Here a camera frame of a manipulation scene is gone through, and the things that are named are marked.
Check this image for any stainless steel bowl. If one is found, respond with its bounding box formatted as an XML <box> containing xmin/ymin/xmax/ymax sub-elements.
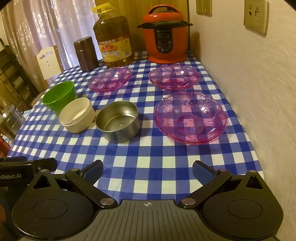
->
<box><xmin>95</xmin><ymin>100</ymin><xmax>140</xmax><ymax>143</ymax></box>

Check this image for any pink transparent plastic plate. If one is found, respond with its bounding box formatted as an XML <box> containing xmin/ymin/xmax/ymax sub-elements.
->
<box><xmin>87</xmin><ymin>67</ymin><xmax>133</xmax><ymax>93</ymax></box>
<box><xmin>148</xmin><ymin>65</ymin><xmax>201</xmax><ymax>91</ymax></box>
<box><xmin>154</xmin><ymin>91</ymin><xmax>229</xmax><ymax>145</ymax></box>

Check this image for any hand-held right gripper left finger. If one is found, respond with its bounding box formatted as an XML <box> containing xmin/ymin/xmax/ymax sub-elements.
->
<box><xmin>28</xmin><ymin>160</ymin><xmax>117</xmax><ymax>209</ymax></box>

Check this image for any red electric pressure cooker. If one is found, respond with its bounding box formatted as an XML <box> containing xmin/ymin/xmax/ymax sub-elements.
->
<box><xmin>137</xmin><ymin>5</ymin><xmax>194</xmax><ymax>64</ymax></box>

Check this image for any green plastic bowl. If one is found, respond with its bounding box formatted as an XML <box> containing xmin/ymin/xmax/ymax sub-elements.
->
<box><xmin>42</xmin><ymin>81</ymin><xmax>76</xmax><ymax>114</ymax></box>

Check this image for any dark wooden shelf rack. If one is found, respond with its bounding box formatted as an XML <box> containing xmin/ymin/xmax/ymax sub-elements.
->
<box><xmin>0</xmin><ymin>38</ymin><xmax>40</xmax><ymax>112</ymax></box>

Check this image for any white wooden chair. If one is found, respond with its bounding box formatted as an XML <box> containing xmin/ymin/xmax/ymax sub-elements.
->
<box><xmin>30</xmin><ymin>46</ymin><xmax>64</xmax><ymax>107</ymax></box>

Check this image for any pale sheer curtain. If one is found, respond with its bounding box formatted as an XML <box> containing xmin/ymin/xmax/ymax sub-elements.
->
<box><xmin>0</xmin><ymin>0</ymin><xmax>97</xmax><ymax>92</ymax></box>

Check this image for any beige wall light switch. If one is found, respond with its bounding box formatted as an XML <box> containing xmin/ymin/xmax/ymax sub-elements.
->
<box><xmin>196</xmin><ymin>0</ymin><xmax>213</xmax><ymax>16</ymax></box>

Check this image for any blue white checkered tablecloth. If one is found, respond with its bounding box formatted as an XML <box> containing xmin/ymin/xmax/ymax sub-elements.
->
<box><xmin>7</xmin><ymin>51</ymin><xmax>265</xmax><ymax>201</ymax></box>

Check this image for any beige wall socket plate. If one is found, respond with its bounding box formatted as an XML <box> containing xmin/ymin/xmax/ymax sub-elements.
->
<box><xmin>243</xmin><ymin>0</ymin><xmax>270</xmax><ymax>35</ymax></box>

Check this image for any cream white plastic bowl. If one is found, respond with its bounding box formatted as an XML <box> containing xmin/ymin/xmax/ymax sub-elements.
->
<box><xmin>59</xmin><ymin>98</ymin><xmax>96</xmax><ymax>133</ymax></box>

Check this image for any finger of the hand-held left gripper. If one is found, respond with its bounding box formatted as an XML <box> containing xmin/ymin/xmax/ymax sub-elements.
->
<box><xmin>0</xmin><ymin>156</ymin><xmax>27</xmax><ymax>163</ymax></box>
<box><xmin>26</xmin><ymin>158</ymin><xmax>58</xmax><ymax>174</ymax></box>

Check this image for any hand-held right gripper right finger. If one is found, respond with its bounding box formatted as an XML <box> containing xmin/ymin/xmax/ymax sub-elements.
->
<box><xmin>181</xmin><ymin>160</ymin><xmax>269</xmax><ymax>210</ymax></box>

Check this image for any red plastic crate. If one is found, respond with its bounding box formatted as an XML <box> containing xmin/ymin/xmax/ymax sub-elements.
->
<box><xmin>0</xmin><ymin>137</ymin><xmax>12</xmax><ymax>158</ymax></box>

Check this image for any large cooking oil bottle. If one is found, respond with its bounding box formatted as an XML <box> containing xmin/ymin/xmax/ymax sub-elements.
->
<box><xmin>91</xmin><ymin>3</ymin><xmax>133</xmax><ymax>69</ymax></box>

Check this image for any brown cylindrical canister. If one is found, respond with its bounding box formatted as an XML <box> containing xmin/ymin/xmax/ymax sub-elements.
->
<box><xmin>74</xmin><ymin>36</ymin><xmax>100</xmax><ymax>72</ymax></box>

